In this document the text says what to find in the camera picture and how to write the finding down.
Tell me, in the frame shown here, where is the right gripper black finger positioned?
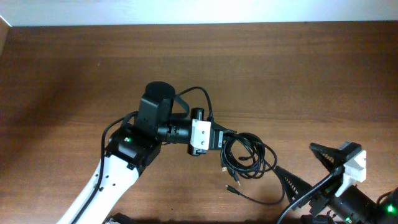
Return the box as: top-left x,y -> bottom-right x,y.
274,166 -> 313,210
309,142 -> 344,172

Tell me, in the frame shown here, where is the black thin micro-USB cable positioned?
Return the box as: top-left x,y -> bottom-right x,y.
225,155 -> 286,206

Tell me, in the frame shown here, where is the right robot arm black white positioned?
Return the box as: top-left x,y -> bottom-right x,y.
275,141 -> 397,223

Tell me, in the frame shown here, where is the right camera cable black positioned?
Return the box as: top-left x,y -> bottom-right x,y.
275,166 -> 344,223

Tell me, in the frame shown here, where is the camera cable black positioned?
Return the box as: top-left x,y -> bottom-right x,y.
275,166 -> 344,223
70,86 -> 214,224

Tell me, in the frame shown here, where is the left camera cable black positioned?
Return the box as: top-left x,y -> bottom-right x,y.
70,86 -> 214,224

